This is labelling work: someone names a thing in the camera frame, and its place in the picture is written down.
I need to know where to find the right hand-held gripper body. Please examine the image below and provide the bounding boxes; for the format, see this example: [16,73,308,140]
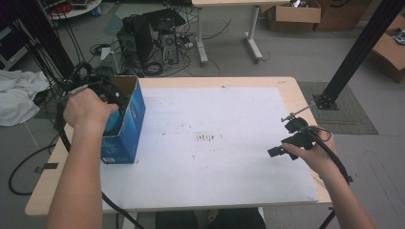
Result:
[286,126,317,151]

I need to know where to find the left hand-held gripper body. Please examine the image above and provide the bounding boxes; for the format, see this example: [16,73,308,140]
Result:
[80,73,131,113]

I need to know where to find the blue cardboard box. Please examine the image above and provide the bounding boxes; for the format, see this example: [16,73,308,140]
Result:
[100,74,147,165]

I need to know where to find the person's right hand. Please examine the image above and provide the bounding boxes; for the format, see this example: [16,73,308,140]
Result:
[282,126,344,183]

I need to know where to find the person's left hand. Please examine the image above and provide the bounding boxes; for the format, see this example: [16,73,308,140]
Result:
[62,88,119,135]

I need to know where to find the thin metal rod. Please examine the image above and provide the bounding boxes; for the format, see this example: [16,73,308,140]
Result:
[61,84,90,103]
[280,106,312,123]

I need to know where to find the dark grey floor mat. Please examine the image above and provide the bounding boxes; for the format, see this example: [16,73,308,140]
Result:
[297,81,379,135]

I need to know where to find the black computer tower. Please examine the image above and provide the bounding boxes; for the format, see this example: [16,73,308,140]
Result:
[116,13,155,70]

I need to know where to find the white foam board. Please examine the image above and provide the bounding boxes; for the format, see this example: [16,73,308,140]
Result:
[99,86,320,213]

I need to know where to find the open grey computer case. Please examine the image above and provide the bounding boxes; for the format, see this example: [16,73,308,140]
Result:
[158,31,180,67]

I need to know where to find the round white table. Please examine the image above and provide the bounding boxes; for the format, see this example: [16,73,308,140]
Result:
[47,0,103,21]

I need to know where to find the person's black trousers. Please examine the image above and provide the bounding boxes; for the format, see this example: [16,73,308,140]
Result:
[155,207,266,229]

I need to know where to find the white crumpled cloth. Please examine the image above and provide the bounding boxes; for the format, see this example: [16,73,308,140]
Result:
[0,69,51,127]

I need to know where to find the black tape piece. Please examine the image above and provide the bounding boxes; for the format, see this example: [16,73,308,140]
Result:
[33,162,60,174]

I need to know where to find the open brown cardboard box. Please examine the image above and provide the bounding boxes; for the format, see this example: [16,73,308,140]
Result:
[266,0,322,33]

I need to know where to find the closed brown cardboard box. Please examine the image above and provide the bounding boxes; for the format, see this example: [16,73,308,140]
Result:
[314,0,373,32]

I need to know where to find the large flat cardboard box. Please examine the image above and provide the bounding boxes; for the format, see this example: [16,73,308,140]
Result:
[368,14,405,85]

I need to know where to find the desk with white legs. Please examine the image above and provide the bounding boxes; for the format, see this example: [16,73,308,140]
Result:
[191,0,291,68]

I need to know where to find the thin black cable loop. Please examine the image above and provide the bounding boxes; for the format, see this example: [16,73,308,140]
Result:
[313,126,332,143]

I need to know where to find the thick black right gripper cable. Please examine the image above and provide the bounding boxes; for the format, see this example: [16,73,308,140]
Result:
[304,127,353,185]

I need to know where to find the thick black gripper cable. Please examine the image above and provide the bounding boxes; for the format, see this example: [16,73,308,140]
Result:
[55,94,146,229]
[304,127,353,185]

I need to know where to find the coiled black cable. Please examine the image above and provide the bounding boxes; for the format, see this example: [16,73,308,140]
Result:
[142,60,165,77]

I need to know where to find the thick black left gripper cable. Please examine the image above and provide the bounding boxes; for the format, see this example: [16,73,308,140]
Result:
[55,94,146,229]

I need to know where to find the black aluminium stand post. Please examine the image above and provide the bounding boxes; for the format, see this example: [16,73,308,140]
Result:
[312,0,405,111]

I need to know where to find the black floor cable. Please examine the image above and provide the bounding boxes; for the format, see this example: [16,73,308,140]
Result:
[8,143,57,196]

